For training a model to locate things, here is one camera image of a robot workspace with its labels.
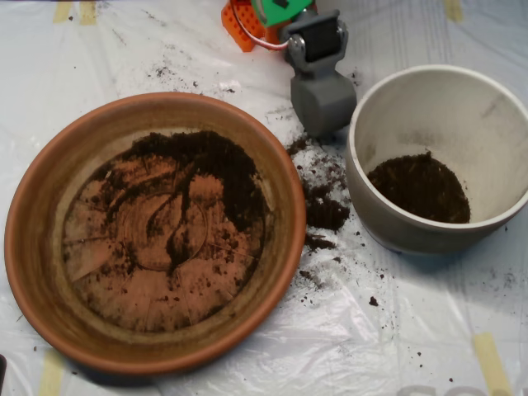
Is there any dark soil heap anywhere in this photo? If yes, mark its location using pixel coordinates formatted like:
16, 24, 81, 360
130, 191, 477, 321
82, 130, 267, 281

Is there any dark soil layer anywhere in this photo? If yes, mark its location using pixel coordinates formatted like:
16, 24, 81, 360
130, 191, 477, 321
366, 151, 471, 225

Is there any spilled soil patch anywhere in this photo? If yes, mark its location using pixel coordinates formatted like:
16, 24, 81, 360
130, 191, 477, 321
285, 135, 352, 255

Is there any white ceramic pot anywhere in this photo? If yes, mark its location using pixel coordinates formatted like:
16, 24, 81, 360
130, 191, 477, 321
345, 64, 528, 255

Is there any terracotta plant saucer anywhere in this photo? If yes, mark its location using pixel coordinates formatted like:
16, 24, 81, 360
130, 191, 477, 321
3, 92, 307, 376

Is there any beige masking tape strip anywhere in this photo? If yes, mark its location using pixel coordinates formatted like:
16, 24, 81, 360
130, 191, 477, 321
39, 350, 65, 396
78, 0, 98, 26
472, 332, 512, 396
52, 0, 72, 24
444, 0, 464, 24

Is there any clear plastic cover sheet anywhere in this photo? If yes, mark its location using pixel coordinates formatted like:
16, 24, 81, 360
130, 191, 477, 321
0, 0, 528, 396

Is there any red white servo cable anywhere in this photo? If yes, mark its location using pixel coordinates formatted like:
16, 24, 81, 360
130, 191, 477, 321
230, 0, 289, 51

